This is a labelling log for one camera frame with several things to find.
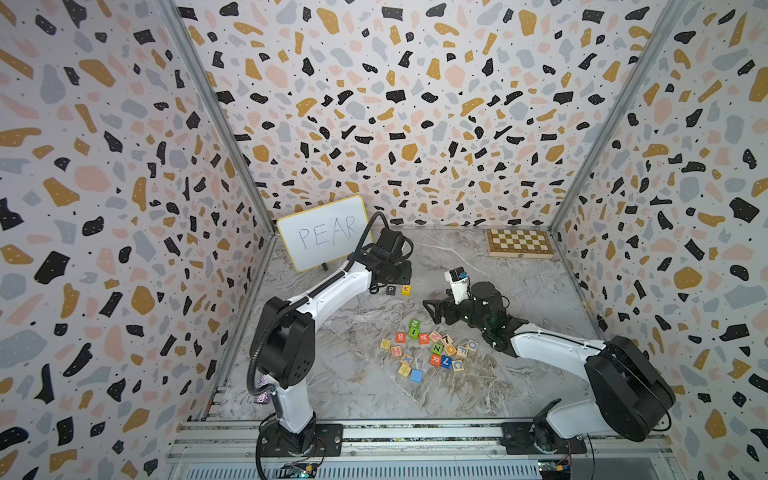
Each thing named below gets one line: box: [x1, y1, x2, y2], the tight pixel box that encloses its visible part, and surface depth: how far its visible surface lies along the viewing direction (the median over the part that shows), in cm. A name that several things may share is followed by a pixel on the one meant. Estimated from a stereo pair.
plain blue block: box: [410, 369, 424, 383], surface depth 85 cm
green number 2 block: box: [408, 319, 423, 337], surface depth 94 cm
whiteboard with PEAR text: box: [277, 195, 374, 273], surface depth 105 cm
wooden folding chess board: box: [486, 228, 555, 259], surface depth 116 cm
